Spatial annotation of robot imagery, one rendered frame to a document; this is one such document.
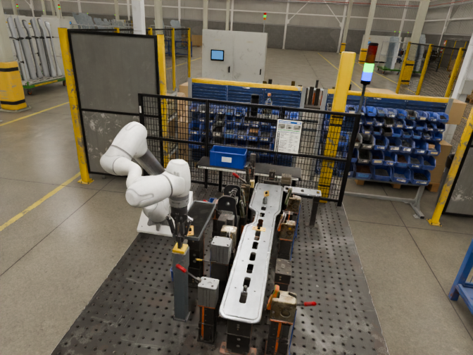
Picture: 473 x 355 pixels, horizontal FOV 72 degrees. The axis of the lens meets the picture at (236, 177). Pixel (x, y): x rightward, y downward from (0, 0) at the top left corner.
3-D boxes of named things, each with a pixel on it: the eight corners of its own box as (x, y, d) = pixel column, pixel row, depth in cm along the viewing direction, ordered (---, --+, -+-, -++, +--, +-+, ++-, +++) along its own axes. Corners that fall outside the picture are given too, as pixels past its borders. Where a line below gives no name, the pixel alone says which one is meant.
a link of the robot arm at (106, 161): (105, 167, 168) (120, 146, 172) (89, 163, 179) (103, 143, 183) (124, 181, 177) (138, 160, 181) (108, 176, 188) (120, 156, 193)
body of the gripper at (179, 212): (167, 206, 146) (167, 224, 150) (185, 209, 144) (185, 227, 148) (173, 198, 152) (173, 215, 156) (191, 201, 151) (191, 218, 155)
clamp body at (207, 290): (215, 348, 161) (217, 291, 146) (193, 343, 163) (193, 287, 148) (219, 332, 170) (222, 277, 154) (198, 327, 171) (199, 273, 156)
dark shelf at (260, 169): (300, 181, 271) (300, 177, 270) (196, 167, 284) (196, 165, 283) (300, 170, 291) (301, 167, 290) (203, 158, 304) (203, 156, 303)
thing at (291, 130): (298, 155, 285) (303, 120, 272) (272, 152, 288) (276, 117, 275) (298, 154, 287) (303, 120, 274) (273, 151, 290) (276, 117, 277)
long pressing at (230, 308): (265, 327, 139) (266, 324, 138) (214, 316, 142) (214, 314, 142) (284, 187, 263) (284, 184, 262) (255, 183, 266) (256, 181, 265)
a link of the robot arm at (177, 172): (179, 185, 153) (156, 194, 144) (179, 153, 146) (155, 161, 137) (196, 193, 147) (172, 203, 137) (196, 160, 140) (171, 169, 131)
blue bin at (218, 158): (243, 169, 280) (244, 155, 274) (208, 165, 284) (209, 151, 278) (246, 162, 294) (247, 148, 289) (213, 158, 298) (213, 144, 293)
